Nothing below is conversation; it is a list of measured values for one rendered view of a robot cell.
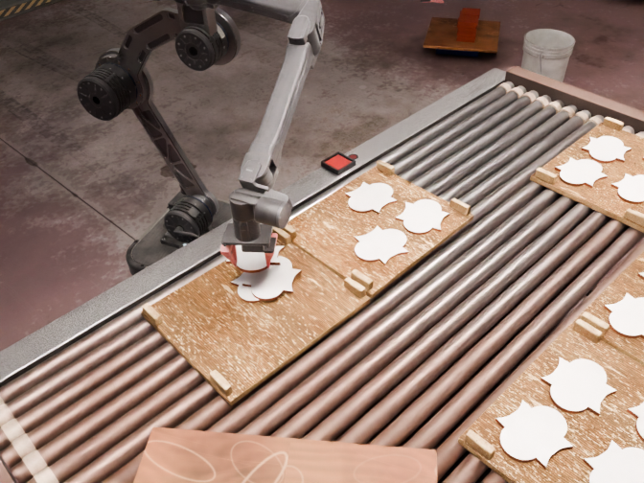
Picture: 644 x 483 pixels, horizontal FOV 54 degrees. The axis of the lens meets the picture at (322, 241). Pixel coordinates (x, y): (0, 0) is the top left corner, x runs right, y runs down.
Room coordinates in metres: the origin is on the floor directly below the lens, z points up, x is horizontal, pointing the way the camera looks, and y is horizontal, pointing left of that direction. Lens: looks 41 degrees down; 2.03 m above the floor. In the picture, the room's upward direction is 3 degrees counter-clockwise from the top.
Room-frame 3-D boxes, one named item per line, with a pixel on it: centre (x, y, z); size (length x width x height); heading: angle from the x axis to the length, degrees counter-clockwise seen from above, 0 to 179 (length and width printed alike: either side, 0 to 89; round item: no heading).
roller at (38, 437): (1.33, -0.08, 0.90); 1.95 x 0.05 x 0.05; 132
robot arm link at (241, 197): (1.07, 0.16, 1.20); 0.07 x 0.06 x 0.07; 64
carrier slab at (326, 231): (1.31, -0.14, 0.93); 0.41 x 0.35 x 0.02; 133
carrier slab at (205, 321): (1.03, 0.16, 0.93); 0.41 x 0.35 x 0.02; 131
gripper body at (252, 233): (1.07, 0.16, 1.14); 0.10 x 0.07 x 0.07; 84
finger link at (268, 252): (1.07, 0.14, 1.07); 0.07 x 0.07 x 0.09; 84
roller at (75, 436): (1.29, -0.12, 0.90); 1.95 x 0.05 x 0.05; 132
